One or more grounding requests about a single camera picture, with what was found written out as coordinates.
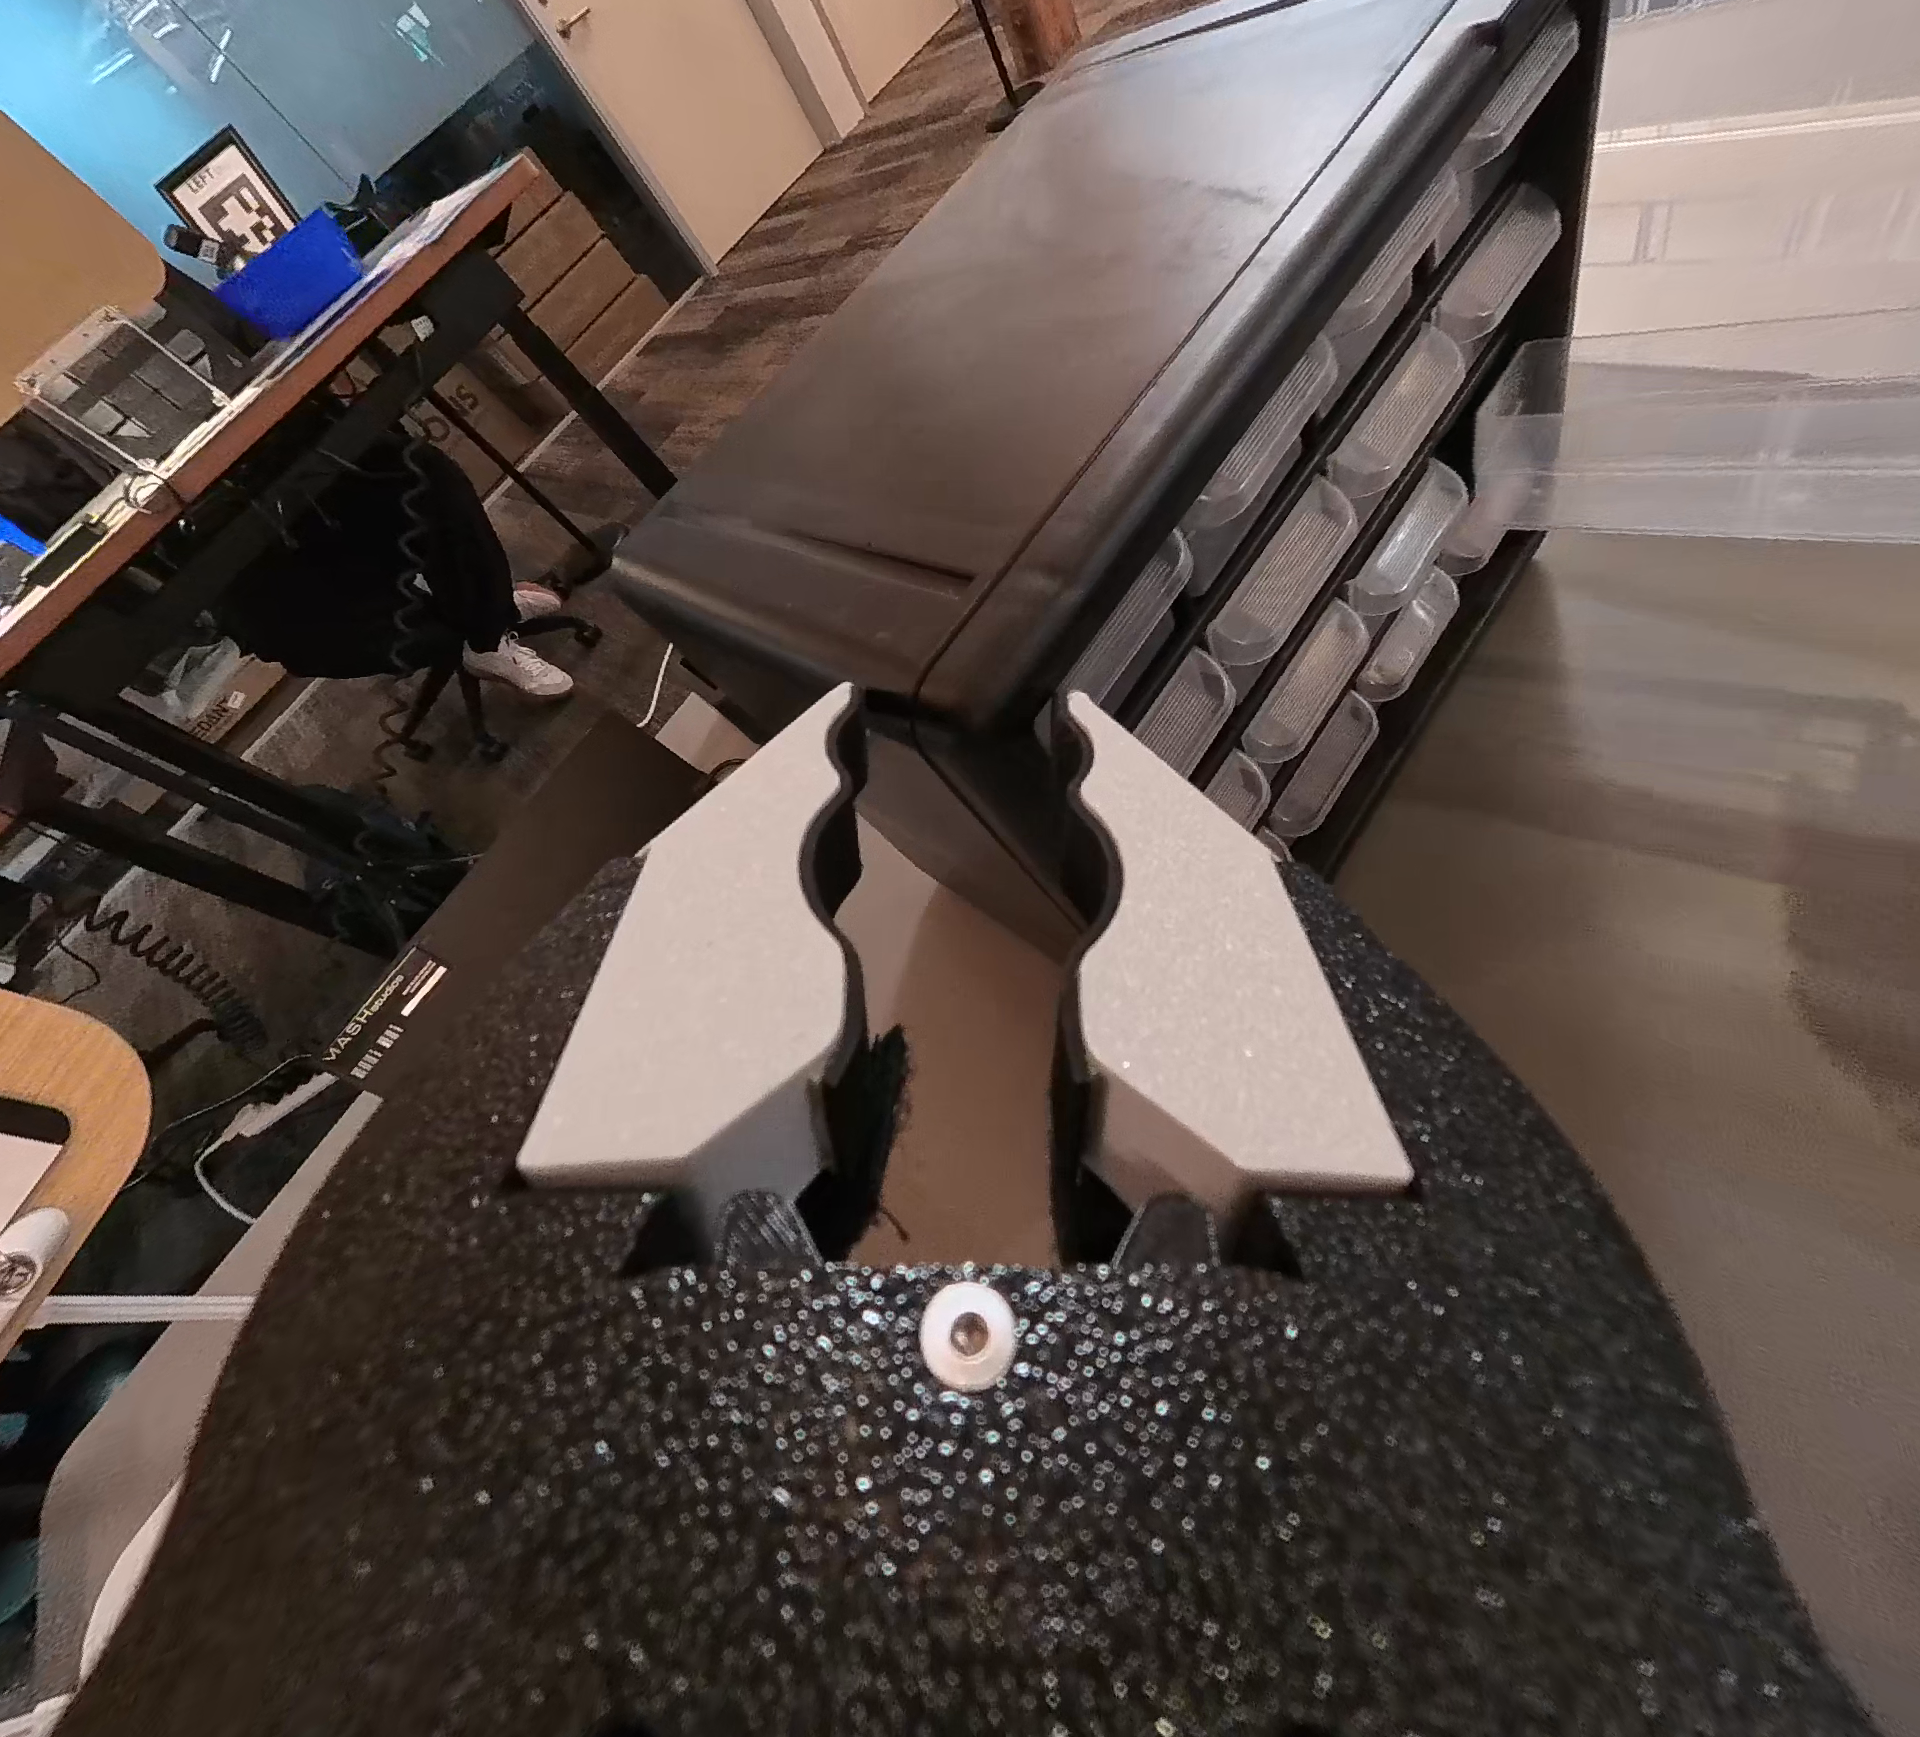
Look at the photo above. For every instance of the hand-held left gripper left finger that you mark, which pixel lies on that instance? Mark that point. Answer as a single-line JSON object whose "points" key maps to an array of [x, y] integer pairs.
{"points": [[705, 988]]}

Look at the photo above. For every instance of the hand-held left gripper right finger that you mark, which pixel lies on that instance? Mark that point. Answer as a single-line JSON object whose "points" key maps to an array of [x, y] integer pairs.
{"points": [[1230, 1017]]}

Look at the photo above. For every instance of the wooden-top black-frame desk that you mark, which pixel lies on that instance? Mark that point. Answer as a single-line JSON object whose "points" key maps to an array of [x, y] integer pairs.
{"points": [[592, 406]]}

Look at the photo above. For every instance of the tan divider panel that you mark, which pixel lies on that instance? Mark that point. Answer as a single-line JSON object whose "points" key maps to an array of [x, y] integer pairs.
{"points": [[60, 252]]}

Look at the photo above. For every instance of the rows of clear cabinet drawers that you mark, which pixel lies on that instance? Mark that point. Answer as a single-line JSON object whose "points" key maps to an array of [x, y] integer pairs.
{"points": [[1395, 403]]}

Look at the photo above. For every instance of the large clear storage bin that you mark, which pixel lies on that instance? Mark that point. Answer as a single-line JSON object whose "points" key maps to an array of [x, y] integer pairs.
{"points": [[1755, 252]]}

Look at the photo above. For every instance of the black-and-white marker sign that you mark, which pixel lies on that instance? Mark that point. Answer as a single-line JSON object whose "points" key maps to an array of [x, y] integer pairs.
{"points": [[225, 201]]}

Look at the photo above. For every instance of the round-cornered wooden table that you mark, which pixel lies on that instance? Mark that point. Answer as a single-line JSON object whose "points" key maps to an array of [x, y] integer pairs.
{"points": [[90, 1077]]}

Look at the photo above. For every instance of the black drawer cabinet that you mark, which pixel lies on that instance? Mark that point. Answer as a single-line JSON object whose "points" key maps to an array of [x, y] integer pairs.
{"points": [[1050, 312]]}

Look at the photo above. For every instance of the clear acrylic box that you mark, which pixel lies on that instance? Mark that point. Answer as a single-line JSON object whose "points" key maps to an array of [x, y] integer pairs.
{"points": [[121, 381]]}

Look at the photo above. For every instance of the stack of cardboard boxes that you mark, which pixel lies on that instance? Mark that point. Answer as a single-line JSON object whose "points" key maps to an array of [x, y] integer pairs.
{"points": [[579, 266]]}

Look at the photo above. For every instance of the blue plastic bin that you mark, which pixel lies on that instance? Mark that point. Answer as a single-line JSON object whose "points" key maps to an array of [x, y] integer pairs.
{"points": [[284, 282]]}

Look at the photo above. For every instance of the black stand pole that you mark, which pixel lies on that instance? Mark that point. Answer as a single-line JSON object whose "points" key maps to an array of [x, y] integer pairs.
{"points": [[990, 13]]}

